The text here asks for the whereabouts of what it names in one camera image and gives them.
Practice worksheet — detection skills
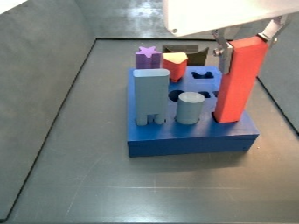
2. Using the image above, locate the red rectangular block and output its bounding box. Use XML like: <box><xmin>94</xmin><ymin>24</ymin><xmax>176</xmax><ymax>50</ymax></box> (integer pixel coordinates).
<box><xmin>214</xmin><ymin>36</ymin><xmax>269</xmax><ymax>123</ymax></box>

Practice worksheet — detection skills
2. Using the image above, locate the tall light blue oblong block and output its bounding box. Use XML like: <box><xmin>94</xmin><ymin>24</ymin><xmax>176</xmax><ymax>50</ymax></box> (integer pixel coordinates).
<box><xmin>134</xmin><ymin>68</ymin><xmax>171</xmax><ymax>126</ymax></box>

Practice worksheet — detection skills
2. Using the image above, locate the purple star block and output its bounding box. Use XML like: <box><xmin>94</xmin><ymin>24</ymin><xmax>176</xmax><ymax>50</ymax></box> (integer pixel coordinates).
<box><xmin>135</xmin><ymin>46</ymin><xmax>162</xmax><ymax>69</ymax></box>

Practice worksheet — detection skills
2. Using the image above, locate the light blue cylinder block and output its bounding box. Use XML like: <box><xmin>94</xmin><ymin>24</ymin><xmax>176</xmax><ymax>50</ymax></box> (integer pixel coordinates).
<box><xmin>175</xmin><ymin>92</ymin><xmax>204</xmax><ymax>125</ymax></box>

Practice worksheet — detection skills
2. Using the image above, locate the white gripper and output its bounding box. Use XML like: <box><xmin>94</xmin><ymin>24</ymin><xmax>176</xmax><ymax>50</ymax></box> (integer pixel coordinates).
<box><xmin>163</xmin><ymin>0</ymin><xmax>299</xmax><ymax>74</ymax></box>

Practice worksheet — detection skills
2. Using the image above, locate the red pentagon block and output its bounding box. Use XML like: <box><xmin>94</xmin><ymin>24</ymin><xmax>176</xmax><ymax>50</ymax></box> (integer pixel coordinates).
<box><xmin>163</xmin><ymin>52</ymin><xmax>188</xmax><ymax>82</ymax></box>

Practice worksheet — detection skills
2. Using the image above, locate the blue shape sorter board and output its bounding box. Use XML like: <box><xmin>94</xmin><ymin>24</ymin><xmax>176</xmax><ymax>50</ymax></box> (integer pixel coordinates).
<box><xmin>127</xmin><ymin>66</ymin><xmax>259</xmax><ymax>157</ymax></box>

